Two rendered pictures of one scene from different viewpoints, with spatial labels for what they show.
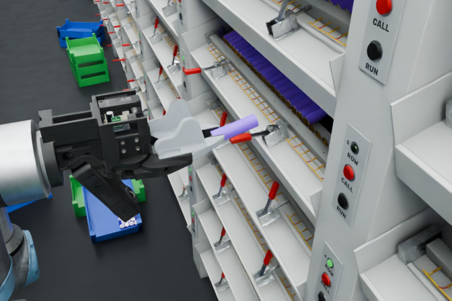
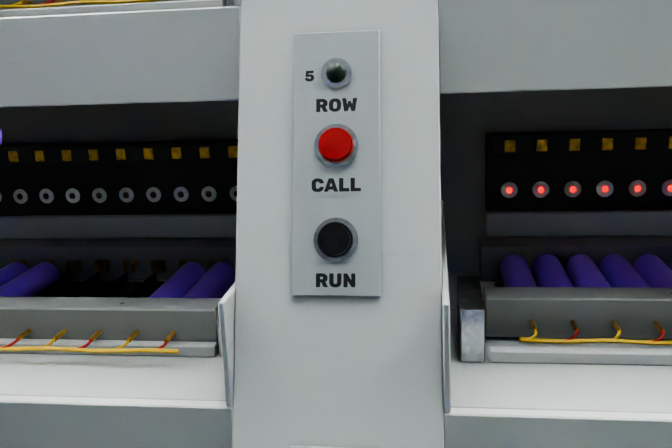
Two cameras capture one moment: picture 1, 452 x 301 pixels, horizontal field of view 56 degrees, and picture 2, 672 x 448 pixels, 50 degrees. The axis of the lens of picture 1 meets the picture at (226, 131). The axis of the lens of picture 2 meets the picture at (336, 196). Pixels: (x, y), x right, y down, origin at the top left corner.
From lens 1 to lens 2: 0.44 m
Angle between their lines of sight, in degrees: 71
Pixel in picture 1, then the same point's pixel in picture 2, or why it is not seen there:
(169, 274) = not seen: outside the picture
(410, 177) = (487, 51)
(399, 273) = (496, 373)
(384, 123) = not seen: outside the picture
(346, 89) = not seen: outside the picture
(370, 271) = (457, 399)
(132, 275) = not seen: outside the picture
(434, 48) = not seen: outside the picture
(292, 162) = (29, 377)
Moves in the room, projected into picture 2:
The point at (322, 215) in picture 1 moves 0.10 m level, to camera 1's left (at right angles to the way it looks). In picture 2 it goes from (256, 369) to (82, 403)
